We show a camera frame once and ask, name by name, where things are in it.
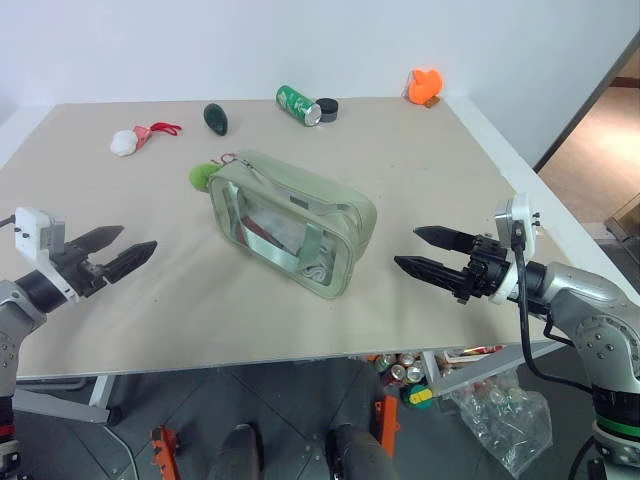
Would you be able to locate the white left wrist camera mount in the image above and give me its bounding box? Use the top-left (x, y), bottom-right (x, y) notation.
top-left (13, 206), bottom-right (81, 303)

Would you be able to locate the green fluffy pompom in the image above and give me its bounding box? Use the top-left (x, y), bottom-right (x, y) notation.
top-left (187, 162), bottom-right (219, 192)

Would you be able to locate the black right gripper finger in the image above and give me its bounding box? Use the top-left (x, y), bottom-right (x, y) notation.
top-left (393, 255), bottom-right (470, 297)
top-left (412, 225), bottom-right (477, 254)

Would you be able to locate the dark rounded shape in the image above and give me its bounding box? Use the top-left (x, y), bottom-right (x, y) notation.
top-left (325, 424), bottom-right (397, 480)
top-left (206, 423), bottom-right (265, 480)

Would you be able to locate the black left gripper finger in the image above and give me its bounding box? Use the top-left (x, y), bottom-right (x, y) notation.
top-left (101, 240), bottom-right (159, 287)
top-left (64, 225), bottom-right (126, 258)

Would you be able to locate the white plush ball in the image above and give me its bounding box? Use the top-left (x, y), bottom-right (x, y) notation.
top-left (109, 129), bottom-right (139, 159)

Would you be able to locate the white table frame beam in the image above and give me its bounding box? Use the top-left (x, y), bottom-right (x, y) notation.
top-left (421, 341), bottom-right (567, 397)
top-left (11, 373), bottom-right (117, 427)

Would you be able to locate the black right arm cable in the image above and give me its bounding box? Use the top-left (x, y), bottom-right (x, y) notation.
top-left (510, 223), bottom-right (597, 393)

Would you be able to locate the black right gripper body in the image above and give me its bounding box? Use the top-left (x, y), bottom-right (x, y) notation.
top-left (451, 233), bottom-right (512, 305)

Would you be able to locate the green round lid yellow label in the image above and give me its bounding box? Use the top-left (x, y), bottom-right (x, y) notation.
top-left (399, 381), bottom-right (434, 412)

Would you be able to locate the dark green avocado toy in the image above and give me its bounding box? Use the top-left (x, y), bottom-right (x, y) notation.
top-left (202, 102), bottom-right (231, 137)

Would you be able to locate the orange clamp stand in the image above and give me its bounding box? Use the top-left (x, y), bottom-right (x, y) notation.
top-left (371, 383), bottom-right (402, 459)
top-left (149, 424), bottom-right (182, 480)

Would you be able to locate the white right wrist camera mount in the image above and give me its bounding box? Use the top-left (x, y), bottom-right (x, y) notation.
top-left (489, 191), bottom-right (544, 306)

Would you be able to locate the green transparent toiletry pouch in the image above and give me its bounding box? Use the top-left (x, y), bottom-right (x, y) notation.
top-left (206, 149), bottom-right (379, 302)

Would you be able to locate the red white carton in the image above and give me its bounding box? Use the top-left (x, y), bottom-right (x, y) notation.
top-left (441, 344), bottom-right (504, 367)

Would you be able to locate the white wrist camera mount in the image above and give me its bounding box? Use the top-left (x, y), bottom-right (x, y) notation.
top-left (489, 191), bottom-right (544, 306)
top-left (13, 206), bottom-right (81, 303)

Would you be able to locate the orange plush toy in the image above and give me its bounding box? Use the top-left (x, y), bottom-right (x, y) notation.
top-left (402, 66), bottom-right (445, 107)

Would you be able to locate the black round lid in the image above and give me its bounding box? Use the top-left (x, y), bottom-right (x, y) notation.
top-left (314, 97), bottom-right (341, 125)

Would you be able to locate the clear plastic bag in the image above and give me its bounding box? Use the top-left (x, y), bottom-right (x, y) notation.
top-left (448, 368), bottom-right (555, 477)

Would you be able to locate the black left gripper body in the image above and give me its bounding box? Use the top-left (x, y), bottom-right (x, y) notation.
top-left (49, 238), bottom-right (110, 299)

